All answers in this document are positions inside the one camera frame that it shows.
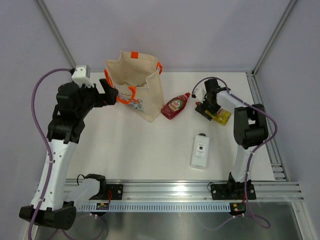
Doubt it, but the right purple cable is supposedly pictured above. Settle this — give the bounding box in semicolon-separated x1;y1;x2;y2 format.
191;76;279;230

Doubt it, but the white rectangular bottle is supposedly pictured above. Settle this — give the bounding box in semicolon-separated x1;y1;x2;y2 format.
190;133;210;170

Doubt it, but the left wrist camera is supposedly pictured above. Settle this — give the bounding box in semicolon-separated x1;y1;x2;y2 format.
71;64;96;89

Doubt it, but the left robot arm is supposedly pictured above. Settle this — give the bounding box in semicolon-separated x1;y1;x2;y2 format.
19;78;118;230

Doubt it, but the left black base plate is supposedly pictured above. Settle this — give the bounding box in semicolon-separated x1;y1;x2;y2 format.
97;184;124;201

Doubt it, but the yellow dish soap bottle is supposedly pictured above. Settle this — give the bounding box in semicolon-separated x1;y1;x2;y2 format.
212;108;232;126

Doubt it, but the white slotted cable duct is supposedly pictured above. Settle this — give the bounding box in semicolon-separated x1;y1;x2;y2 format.
77;201;230;213

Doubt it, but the left small circuit board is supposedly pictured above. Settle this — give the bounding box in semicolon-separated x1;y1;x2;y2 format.
96;202;110;211

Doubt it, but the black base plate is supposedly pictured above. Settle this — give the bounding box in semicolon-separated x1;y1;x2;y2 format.
209;183;257;200
97;184;124;201

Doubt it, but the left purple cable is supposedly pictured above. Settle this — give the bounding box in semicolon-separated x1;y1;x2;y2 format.
26;67;108;240

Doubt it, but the aluminium mounting rail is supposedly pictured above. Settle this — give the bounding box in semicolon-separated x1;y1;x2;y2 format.
63;181;305;203

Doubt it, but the right small circuit board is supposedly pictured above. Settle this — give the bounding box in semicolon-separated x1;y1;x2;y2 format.
229;203;247;216

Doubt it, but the cream canvas tote bag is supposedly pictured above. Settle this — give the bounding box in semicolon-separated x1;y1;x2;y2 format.
104;51;165;123

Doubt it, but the purple cable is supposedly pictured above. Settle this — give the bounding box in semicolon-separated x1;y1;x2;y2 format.
191;76;279;230
26;67;108;240

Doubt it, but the red dish soap bottle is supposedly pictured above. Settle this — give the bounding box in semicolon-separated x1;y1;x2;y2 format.
160;92;191;120

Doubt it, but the left corner aluminium post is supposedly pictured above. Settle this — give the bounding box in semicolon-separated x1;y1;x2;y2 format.
34;0;77;68

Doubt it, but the corner aluminium post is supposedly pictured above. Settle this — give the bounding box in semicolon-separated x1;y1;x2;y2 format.
251;0;300;74
34;0;77;68

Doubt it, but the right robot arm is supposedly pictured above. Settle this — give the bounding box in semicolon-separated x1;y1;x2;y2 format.
191;77;269;200

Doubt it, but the right corner aluminium post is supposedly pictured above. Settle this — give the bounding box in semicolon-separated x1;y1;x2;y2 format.
251;0;300;74

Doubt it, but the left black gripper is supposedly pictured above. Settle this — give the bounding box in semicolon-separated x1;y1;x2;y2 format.
76;78;118;118

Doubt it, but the small circuit board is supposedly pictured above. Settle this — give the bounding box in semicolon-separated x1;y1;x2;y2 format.
96;202;110;211
229;203;247;216

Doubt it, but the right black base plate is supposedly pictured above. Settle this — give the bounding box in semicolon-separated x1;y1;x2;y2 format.
209;183;257;200

